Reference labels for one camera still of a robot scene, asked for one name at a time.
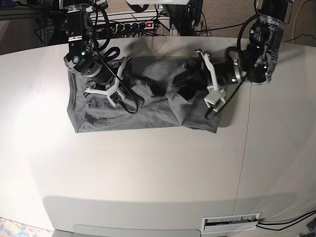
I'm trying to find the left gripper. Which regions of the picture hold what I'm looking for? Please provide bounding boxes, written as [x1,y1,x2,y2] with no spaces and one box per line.
[174,48,245,101]

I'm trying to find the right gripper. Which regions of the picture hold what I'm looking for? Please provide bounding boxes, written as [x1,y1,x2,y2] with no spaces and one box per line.
[84,55,133,98]

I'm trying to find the grey T-shirt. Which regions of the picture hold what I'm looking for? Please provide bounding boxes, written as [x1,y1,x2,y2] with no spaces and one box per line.
[67,57,220,133]

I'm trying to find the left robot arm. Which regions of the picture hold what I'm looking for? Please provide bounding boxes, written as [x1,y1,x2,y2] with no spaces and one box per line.
[172,0,293,100]

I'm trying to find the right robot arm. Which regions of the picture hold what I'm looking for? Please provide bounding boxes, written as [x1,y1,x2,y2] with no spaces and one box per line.
[59,0,127,104]

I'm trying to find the black power strip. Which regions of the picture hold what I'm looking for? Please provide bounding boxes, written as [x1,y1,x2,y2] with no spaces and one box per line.
[92,21,155,38]

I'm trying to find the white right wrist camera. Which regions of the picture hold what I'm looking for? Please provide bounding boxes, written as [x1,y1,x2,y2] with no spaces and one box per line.
[107,89,125,107]

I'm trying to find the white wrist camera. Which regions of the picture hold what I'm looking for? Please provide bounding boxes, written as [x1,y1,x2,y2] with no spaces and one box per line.
[107,89,125,107]
[204,89,226,112]

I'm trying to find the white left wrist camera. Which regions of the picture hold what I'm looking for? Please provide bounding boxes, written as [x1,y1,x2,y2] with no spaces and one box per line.
[204,89,226,112]

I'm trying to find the black camera cable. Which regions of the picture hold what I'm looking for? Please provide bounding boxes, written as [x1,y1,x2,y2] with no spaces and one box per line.
[91,7,139,115]
[204,83,241,119]

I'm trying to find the yellow cable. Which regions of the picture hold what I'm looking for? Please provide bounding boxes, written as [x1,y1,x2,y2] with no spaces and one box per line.
[290,0,308,42]

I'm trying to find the white cable grommet tray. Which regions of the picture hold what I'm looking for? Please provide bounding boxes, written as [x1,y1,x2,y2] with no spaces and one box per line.
[201,212,261,234]

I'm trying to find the black cables at grommet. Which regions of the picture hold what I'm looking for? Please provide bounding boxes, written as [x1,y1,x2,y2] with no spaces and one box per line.
[256,210,316,232]

